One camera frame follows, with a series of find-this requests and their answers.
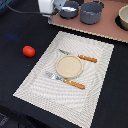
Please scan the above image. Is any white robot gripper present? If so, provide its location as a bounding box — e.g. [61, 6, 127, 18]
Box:
[38, 0, 66, 16]

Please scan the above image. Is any grey frying pan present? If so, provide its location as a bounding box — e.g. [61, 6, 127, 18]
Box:
[59, 1, 79, 19]

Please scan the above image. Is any red sausage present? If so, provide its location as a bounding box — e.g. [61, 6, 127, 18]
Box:
[23, 46, 35, 57]

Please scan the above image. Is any white blue toy fish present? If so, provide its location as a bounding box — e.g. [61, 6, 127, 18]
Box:
[62, 7, 76, 12]

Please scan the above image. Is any grey cooking pot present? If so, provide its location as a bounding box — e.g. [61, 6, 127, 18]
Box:
[80, 1, 103, 25]

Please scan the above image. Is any round beige plate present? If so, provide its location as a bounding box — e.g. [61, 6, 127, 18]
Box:
[55, 55, 83, 78]

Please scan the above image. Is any beige bowl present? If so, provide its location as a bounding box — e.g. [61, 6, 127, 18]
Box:
[119, 5, 128, 30]

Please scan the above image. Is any woven beige placemat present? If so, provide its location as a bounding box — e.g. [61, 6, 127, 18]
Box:
[12, 30, 115, 128]

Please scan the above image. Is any wooden handled knife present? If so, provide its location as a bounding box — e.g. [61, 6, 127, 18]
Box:
[58, 49, 97, 63]

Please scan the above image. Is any wooden handled fork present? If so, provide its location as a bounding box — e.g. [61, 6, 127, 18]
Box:
[45, 72, 85, 89]

